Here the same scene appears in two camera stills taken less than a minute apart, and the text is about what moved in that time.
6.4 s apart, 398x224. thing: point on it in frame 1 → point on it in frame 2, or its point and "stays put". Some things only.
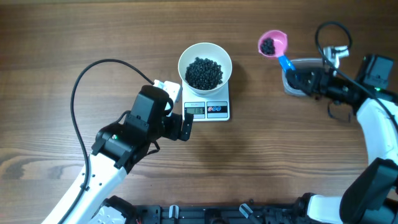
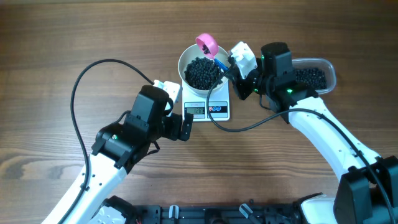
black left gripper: [174, 132] stays put
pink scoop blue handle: [274, 43] → [209, 45]
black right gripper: [324, 79] → [238, 82]
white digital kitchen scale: [213, 107] stays put
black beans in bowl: [204, 74] stays put
